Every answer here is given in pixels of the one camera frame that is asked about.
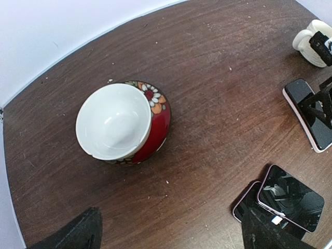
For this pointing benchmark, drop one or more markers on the cream ceramic mug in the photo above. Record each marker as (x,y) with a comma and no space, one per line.
(301,41)

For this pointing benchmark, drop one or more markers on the white ceramic bowl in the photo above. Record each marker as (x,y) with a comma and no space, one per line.
(114,122)

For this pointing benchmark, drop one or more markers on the black smartphone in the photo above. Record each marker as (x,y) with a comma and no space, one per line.
(287,197)
(247,201)
(298,90)

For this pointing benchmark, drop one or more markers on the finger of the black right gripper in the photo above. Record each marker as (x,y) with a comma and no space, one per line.
(319,104)

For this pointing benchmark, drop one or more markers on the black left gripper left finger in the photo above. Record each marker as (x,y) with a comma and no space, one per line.
(84,231)

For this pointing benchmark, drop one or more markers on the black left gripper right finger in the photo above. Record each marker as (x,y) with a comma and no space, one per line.
(259,232)

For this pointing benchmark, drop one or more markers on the pink phone case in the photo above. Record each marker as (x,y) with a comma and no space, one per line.
(313,143)

